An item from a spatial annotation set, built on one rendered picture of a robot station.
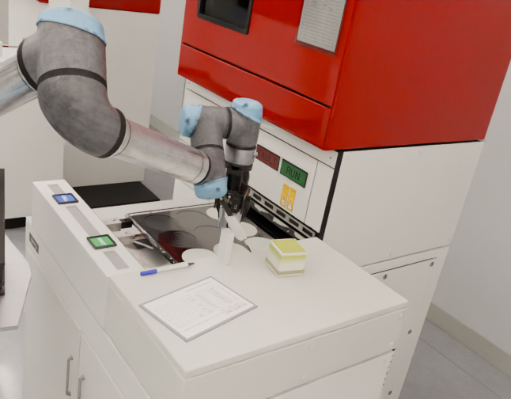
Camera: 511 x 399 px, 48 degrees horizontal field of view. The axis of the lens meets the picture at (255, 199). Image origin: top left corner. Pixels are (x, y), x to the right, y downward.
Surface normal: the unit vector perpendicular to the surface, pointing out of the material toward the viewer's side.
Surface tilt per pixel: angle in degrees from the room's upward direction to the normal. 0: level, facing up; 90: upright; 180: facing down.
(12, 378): 0
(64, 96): 73
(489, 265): 90
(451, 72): 90
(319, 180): 90
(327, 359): 90
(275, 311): 0
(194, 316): 0
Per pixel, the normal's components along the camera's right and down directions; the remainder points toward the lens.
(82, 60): 0.54, -0.30
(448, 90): 0.58, 0.40
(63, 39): 0.04, -0.29
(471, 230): -0.80, 0.10
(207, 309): 0.17, -0.91
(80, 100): 0.46, 0.08
